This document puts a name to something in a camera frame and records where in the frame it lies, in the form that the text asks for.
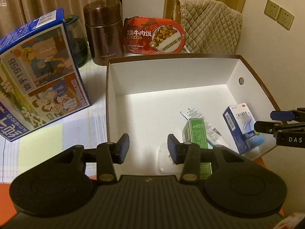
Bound wall power sockets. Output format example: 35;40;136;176
264;0;295;31

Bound green medicine box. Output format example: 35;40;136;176
182;118;212;179

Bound white foil sachet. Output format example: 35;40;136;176
180;109;228;149

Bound red instant rice bowl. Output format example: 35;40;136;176
123;17;186;55

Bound clear plastic case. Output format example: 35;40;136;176
158;143;184;176

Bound beige quilted cover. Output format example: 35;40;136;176
173;0;242;55

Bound brown thermos jar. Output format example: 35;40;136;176
83;0;124;66

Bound dark glass kettle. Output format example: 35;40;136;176
65;15;88;67

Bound blue white medicine box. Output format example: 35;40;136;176
223;103;265;155

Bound plaid pastel cloth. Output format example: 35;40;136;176
1;60;107;184

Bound blue milk carton box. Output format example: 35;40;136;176
1;8;91;142

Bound brown storage box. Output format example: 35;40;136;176
106;53;279;176

